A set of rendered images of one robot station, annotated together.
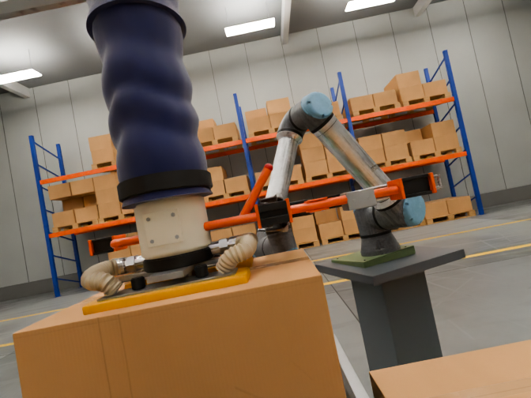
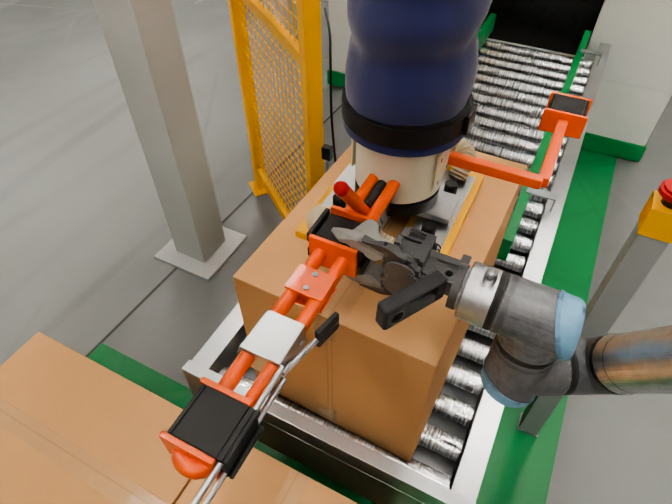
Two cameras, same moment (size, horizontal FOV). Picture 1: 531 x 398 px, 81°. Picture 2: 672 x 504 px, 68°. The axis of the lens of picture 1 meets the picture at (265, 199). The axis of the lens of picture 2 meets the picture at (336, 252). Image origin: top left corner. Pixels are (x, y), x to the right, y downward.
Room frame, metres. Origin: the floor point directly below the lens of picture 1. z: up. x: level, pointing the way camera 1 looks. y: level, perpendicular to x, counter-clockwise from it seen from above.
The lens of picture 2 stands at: (1.03, -0.52, 1.65)
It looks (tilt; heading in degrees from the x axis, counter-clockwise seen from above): 47 degrees down; 117
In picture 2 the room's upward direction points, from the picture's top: straight up
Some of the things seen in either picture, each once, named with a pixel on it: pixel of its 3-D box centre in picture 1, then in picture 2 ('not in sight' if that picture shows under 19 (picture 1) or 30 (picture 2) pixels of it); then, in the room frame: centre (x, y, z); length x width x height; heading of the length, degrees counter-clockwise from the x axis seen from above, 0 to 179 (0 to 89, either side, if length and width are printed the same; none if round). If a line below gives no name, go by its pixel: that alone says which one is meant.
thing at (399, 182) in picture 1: (410, 186); (210, 426); (0.78, -0.36, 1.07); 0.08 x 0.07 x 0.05; 91
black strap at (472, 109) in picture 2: (167, 187); (407, 104); (0.78, 0.24, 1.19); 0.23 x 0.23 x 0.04
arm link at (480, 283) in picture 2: not in sight; (476, 291); (1.00, -0.02, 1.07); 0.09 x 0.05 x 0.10; 90
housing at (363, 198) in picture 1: (357, 199); (274, 344); (0.78, -0.23, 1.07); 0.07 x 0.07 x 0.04; 1
